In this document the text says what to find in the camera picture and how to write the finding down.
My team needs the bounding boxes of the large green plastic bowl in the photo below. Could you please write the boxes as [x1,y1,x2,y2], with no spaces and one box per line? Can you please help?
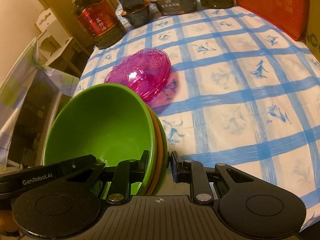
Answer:
[152,111,169,196]

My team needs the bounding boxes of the orange plastic bowl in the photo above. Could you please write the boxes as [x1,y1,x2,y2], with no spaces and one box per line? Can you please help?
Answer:
[145,106,163,196]

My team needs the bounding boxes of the small green plastic bowl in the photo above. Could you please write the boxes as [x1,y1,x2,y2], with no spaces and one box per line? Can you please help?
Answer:
[43,83,157,195]

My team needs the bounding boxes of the pink translucent plastic plates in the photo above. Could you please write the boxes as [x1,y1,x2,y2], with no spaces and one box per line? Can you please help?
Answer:
[104,49,171,103]

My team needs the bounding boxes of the blue checked tablecloth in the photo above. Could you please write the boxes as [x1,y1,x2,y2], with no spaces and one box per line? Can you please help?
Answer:
[76,4,319,227]

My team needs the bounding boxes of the chair with checked cloth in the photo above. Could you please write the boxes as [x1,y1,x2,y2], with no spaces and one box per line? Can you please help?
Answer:
[1,38,79,173]

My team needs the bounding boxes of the white wooden chair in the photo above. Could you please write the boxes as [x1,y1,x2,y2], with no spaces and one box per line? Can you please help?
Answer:
[34,8,91,78]

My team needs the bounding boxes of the dark instant food cup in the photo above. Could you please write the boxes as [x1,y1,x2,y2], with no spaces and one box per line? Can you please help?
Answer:
[121,2,151,28]

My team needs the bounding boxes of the left cooking oil bottle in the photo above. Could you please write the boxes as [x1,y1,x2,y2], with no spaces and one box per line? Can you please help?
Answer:
[72,0,126,49]

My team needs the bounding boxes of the black instant rice box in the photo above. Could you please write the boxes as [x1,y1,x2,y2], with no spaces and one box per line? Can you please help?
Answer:
[152,0,197,16]

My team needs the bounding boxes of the large cardboard box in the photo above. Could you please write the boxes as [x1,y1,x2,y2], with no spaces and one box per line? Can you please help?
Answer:
[304,0,320,61]

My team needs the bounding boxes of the red tote bag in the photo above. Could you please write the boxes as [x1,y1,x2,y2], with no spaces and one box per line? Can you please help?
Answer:
[236,0,310,41]

